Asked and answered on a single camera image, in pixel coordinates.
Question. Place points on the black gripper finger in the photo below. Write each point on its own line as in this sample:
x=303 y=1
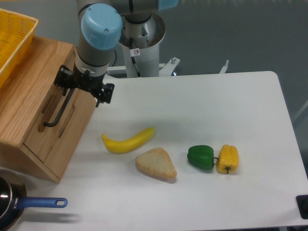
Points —
x=104 y=93
x=64 y=79

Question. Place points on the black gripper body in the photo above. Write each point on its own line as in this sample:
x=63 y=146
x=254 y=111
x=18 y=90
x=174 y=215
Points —
x=86 y=82

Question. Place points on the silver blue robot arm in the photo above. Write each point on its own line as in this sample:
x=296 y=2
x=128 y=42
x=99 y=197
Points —
x=100 y=24

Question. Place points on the wooden bottom drawer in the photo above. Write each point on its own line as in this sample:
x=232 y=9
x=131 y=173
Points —
x=78 y=116

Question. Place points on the wooden drawer cabinet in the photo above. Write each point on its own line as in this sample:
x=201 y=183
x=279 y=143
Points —
x=21 y=98

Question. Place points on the yellow toy banana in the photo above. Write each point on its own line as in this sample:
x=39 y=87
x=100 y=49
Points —
x=130 y=144

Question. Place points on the yellow plastic basket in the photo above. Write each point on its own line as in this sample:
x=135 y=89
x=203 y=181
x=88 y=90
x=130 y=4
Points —
x=16 y=34

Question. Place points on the triangular toy bread slice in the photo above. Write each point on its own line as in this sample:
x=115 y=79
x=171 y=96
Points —
x=156 y=162

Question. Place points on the green toy bell pepper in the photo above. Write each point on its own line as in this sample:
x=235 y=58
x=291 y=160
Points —
x=201 y=157

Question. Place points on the yellow toy bell pepper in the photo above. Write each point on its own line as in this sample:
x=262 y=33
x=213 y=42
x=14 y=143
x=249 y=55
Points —
x=228 y=159

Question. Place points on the black corner device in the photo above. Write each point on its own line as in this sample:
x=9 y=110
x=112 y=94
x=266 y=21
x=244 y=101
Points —
x=302 y=203

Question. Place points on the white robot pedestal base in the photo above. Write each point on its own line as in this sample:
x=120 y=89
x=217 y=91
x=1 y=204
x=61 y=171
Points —
x=140 y=40

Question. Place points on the blue handled frying pan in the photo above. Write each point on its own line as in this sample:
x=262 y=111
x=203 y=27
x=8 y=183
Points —
x=13 y=201

